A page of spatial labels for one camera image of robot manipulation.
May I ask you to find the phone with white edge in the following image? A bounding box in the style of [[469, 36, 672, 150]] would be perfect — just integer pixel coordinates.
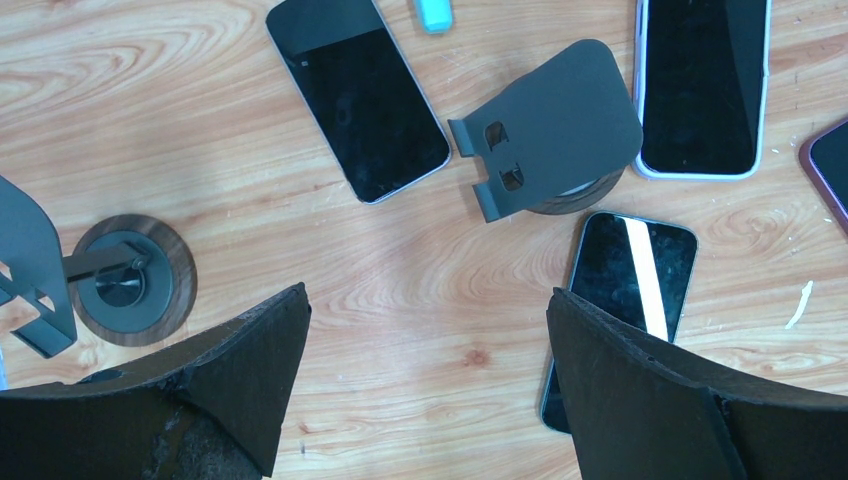
[[266, 0, 451, 204]]

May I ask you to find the phone with pink-edged black case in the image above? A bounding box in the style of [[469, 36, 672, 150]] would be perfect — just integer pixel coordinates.
[[799, 118, 847, 233]]

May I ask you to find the round black phone stand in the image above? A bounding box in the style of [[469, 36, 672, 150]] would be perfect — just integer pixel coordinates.
[[448, 39, 643, 222]]

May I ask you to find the phone with lavender case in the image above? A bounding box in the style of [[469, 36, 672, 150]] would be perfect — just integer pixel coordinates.
[[633, 0, 772, 181]]

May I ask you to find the teal toy microphone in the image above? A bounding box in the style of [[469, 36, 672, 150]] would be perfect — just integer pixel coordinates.
[[413, 0, 453, 34]]

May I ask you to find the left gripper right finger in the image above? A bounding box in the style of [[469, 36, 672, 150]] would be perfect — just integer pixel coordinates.
[[547, 288, 847, 479]]

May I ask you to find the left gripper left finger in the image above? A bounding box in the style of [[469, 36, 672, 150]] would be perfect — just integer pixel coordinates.
[[1, 283, 312, 479]]

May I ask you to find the left round grey phone stand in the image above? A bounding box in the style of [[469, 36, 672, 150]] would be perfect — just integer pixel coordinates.
[[1, 179, 198, 358]]

